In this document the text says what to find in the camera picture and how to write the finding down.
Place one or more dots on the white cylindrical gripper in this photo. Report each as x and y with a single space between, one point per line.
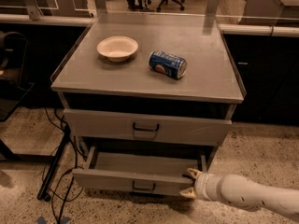
202 184

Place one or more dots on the grey drawer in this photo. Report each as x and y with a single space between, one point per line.
151 175
131 126

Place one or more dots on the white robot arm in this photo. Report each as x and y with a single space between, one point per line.
242 193

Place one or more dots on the grey metal drawer cabinet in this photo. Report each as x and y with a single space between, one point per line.
210 89

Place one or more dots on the grey top drawer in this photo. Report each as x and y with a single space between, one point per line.
131 126

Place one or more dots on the blue Pepsi can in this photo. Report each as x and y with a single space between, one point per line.
167 64

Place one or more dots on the black floor stand leg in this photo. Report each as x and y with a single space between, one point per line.
43 194

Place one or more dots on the white paper bowl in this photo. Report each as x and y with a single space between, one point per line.
117 48

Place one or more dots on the black chair at left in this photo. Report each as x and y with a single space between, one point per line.
13 78

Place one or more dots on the white horizontal rail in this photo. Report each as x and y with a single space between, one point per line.
230 29

